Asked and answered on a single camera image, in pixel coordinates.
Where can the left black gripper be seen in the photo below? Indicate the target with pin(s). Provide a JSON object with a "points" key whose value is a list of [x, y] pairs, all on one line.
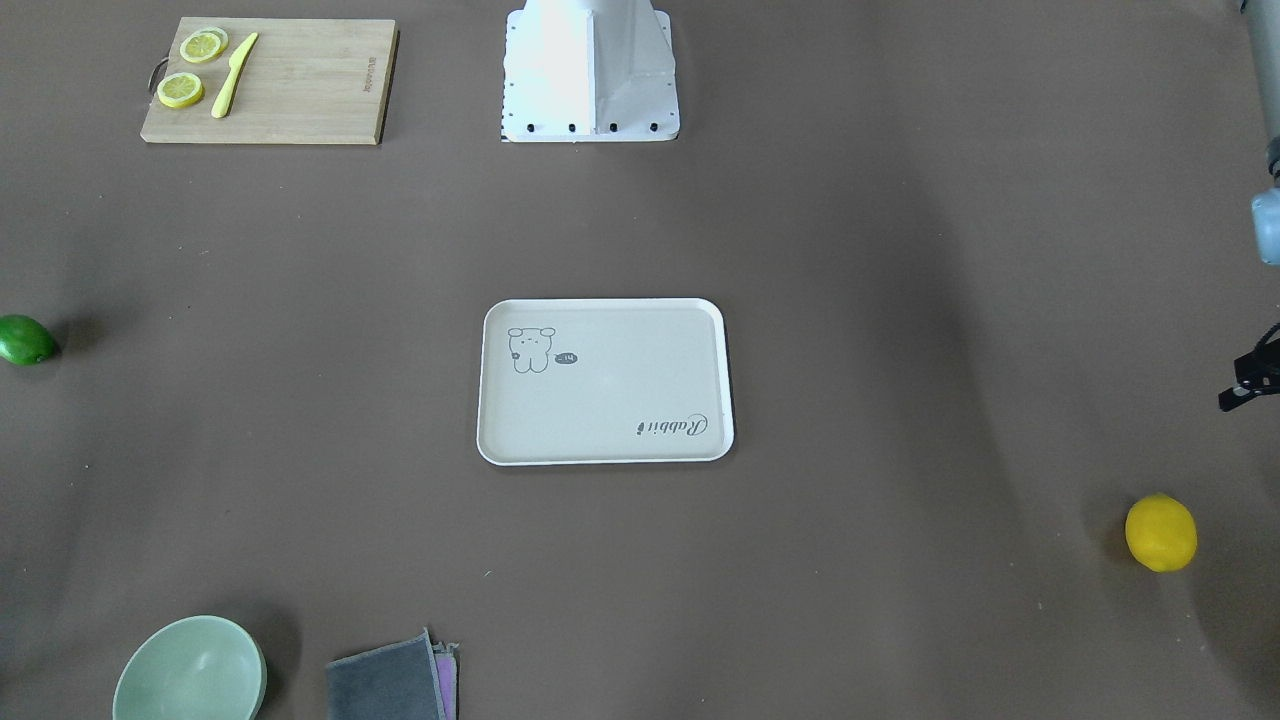
{"points": [[1254, 380]]}

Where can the yellow lemon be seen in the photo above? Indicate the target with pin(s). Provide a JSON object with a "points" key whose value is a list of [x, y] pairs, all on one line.
{"points": [[1160, 533]]}

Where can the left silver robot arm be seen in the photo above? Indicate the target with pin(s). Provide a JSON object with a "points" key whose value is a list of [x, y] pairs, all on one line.
{"points": [[1262, 22]]}

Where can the white rectangular tray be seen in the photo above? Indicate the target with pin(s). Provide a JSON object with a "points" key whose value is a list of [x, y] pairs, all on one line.
{"points": [[604, 381]]}

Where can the purple cloth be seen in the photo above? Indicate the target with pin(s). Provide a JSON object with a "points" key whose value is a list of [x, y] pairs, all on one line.
{"points": [[447, 670]]}

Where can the grey folded cloth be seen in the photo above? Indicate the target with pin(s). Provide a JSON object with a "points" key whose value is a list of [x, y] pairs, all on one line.
{"points": [[397, 681]]}

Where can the yellow plastic knife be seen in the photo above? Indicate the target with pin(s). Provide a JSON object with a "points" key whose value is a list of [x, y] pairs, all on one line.
{"points": [[222, 102]]}

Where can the bamboo cutting board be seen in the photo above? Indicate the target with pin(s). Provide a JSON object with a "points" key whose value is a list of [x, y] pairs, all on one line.
{"points": [[305, 82]]}

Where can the pale green bowl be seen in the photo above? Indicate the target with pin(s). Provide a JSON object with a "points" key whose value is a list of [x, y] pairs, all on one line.
{"points": [[204, 667]]}

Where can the upper lemon slice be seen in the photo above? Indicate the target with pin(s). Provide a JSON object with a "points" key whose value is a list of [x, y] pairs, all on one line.
{"points": [[205, 44]]}

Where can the lemon slice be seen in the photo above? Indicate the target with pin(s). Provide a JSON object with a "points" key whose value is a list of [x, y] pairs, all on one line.
{"points": [[179, 90], [205, 44]]}

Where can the lower lemon slice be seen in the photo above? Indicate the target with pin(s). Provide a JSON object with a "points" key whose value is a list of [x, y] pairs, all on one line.
{"points": [[179, 90]]}

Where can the green lime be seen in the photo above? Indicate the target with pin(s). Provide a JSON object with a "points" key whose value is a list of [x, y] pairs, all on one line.
{"points": [[25, 342]]}

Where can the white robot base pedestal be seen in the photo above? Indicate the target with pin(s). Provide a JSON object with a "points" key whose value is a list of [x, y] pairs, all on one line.
{"points": [[589, 72]]}

